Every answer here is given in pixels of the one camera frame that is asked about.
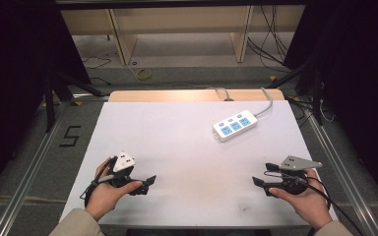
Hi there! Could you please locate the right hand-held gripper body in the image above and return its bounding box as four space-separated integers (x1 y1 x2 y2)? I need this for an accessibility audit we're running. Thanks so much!
264 155 324 198

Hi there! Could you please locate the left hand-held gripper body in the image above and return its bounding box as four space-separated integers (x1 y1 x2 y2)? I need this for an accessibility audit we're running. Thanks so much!
106 150 137 189

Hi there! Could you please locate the person's left hand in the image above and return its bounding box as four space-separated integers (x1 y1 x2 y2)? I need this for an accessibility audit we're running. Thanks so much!
85 156 143 222

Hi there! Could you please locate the person's right hand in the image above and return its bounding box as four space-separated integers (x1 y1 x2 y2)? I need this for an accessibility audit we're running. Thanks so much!
268 168 334 231

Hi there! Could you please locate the white power strip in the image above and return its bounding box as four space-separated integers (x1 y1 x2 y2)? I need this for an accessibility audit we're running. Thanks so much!
212 109 259 143

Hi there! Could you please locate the wooden table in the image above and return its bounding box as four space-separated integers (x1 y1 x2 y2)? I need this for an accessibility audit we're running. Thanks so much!
58 88 340 229

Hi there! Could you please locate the black tripod stand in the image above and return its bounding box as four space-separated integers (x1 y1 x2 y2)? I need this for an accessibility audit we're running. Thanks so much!
266 58 325 127
40 67 110 134

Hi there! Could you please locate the dark curtain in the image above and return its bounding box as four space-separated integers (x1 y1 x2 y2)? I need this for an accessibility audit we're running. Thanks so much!
283 0 378 214
0 0 93 206

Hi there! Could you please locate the light wooden desk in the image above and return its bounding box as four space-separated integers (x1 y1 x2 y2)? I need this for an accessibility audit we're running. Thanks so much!
59 4 307 66

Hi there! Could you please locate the aluminium floor rail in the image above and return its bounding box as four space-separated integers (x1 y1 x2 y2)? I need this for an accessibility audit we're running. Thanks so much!
303 106 378 236
0 97 73 236

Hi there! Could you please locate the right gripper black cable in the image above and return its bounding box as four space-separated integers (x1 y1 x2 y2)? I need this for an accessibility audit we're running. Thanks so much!
263 170 366 236

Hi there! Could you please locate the grey power strip cable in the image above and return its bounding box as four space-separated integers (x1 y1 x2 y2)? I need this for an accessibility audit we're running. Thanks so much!
253 87 275 119

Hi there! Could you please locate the grey cable with plug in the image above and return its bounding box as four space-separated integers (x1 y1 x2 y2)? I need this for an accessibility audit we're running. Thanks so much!
205 86 235 102

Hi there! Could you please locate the yellow coiled cable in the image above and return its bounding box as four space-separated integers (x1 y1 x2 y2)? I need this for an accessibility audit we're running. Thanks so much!
134 67 154 82

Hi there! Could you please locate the thin black floor cable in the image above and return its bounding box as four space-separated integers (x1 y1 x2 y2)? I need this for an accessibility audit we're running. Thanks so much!
81 54 113 87

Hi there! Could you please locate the bundle of black cables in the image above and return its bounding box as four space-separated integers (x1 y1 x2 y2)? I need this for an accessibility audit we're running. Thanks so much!
246 5 293 72

